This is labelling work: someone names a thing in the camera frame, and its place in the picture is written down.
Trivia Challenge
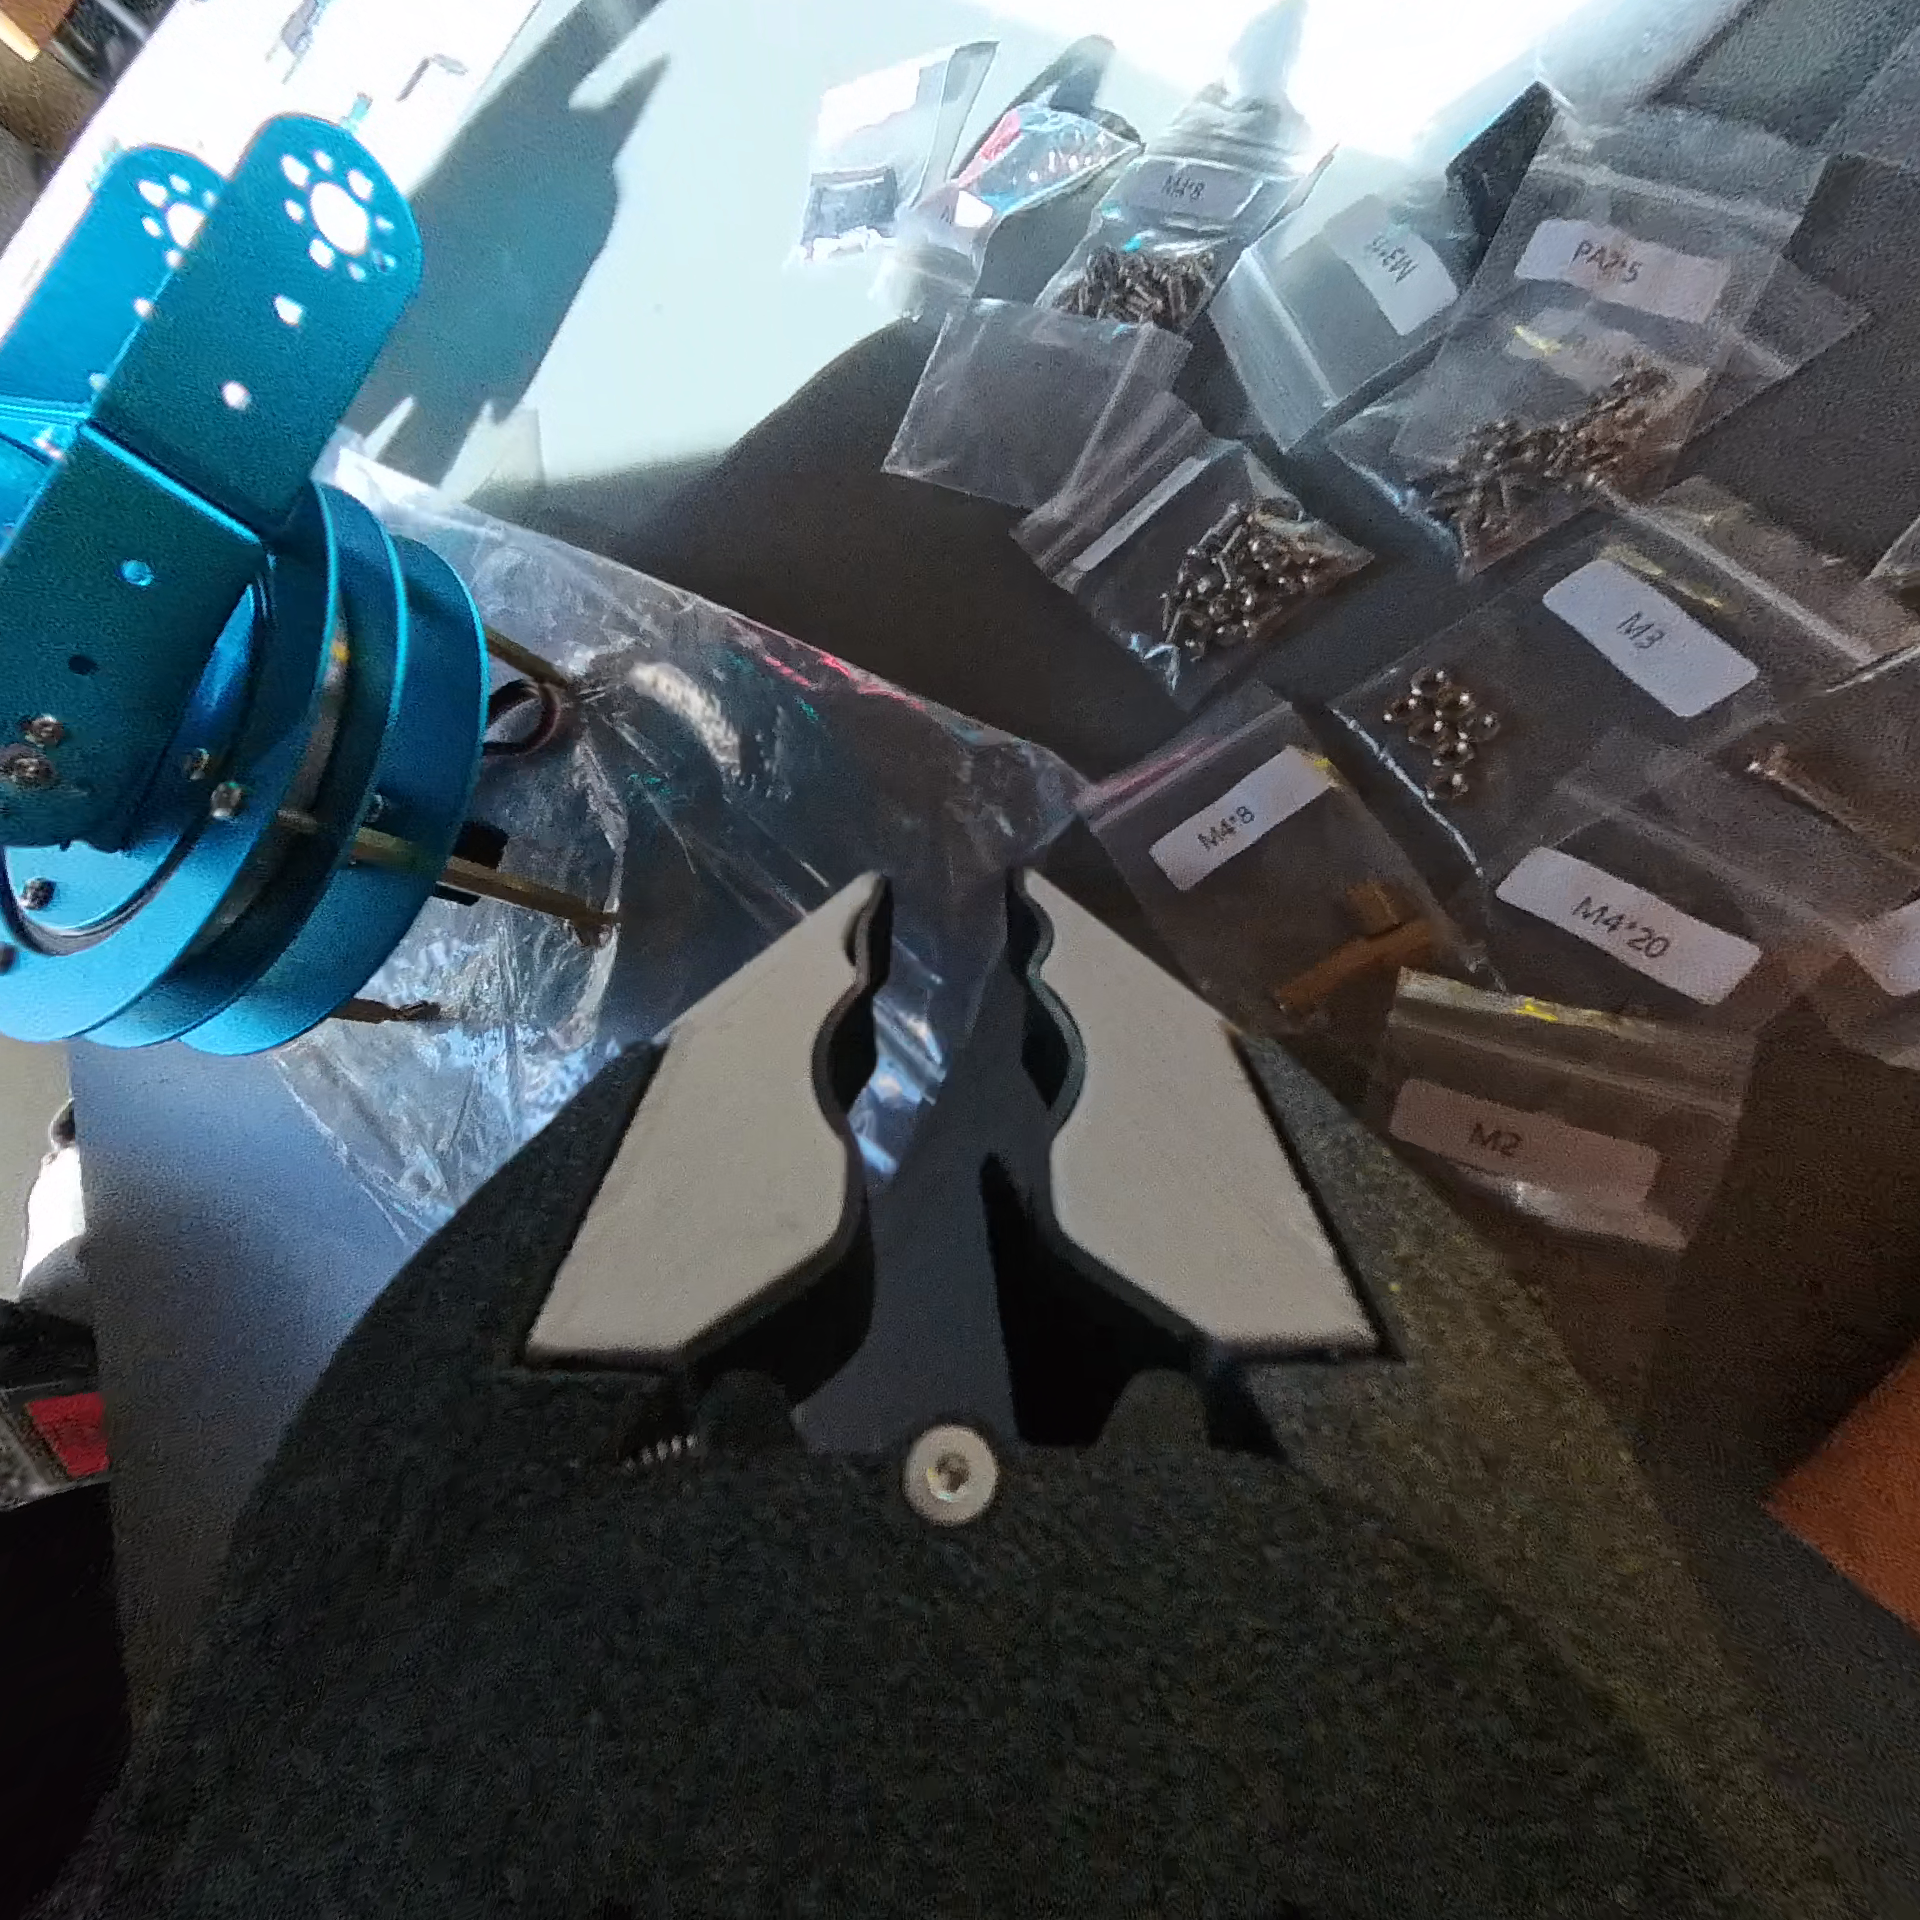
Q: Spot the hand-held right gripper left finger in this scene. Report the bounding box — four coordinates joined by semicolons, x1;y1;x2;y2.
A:
526;871;895;1367

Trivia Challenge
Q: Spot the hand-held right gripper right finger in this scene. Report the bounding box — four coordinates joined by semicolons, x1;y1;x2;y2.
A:
1007;867;1382;1360

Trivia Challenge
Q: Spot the large clear plastic bag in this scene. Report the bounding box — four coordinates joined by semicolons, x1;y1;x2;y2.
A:
256;435;1097;1248

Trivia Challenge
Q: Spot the blue toy robot arm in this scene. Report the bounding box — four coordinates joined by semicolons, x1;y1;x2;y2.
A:
0;111;616;1052

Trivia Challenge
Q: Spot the white desk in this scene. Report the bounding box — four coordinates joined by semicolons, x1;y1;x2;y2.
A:
0;0;1920;1653

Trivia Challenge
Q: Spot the group of small screw bags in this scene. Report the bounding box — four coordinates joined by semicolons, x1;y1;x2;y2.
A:
796;36;1920;1254

